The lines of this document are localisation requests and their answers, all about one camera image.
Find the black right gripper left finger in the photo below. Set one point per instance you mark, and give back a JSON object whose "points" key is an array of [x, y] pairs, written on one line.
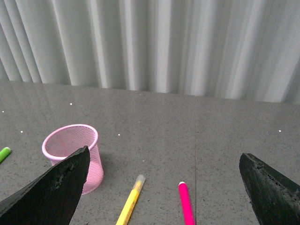
{"points": [[52, 198]]}

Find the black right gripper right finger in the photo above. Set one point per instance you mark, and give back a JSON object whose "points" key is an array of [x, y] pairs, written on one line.
{"points": [[275, 199]]}

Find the pink marker pen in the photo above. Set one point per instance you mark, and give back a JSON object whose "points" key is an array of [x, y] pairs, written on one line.
{"points": [[186, 204]]}

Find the pink mesh cup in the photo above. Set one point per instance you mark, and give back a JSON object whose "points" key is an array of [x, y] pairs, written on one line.
{"points": [[64, 141]]}

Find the green marker pen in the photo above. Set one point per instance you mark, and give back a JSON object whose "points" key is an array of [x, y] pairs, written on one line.
{"points": [[4, 153]]}

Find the yellow marker pen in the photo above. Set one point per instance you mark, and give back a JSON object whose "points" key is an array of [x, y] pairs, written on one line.
{"points": [[131, 201]]}

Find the white pleated curtain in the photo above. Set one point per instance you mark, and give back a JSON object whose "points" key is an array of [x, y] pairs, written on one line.
{"points": [[235, 49]]}

